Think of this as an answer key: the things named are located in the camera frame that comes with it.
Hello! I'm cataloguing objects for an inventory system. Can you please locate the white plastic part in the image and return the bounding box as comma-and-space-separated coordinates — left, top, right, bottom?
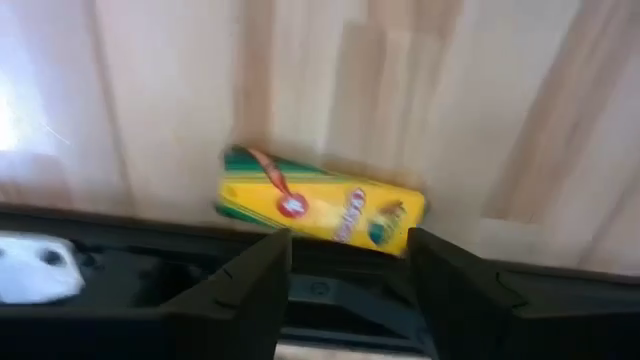
0, 230, 87, 305

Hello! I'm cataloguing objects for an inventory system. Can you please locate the yellow crayon box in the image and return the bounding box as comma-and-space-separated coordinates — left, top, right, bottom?
214, 143, 427, 259

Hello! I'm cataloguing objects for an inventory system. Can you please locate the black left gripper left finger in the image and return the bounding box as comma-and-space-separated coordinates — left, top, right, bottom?
0, 228, 294, 360

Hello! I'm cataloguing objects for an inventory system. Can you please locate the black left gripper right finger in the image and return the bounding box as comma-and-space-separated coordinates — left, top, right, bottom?
407, 227, 640, 360

